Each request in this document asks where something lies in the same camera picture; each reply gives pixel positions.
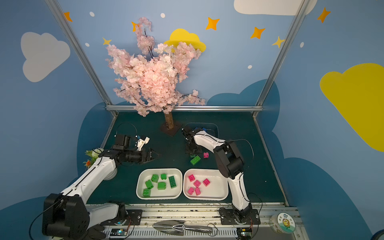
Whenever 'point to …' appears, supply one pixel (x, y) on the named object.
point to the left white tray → (145, 174)
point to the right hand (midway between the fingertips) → (192, 151)
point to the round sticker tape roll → (282, 223)
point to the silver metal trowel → (178, 227)
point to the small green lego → (163, 176)
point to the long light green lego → (196, 160)
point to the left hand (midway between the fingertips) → (156, 156)
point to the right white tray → (217, 189)
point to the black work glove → (95, 233)
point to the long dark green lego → (172, 182)
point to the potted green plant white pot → (92, 156)
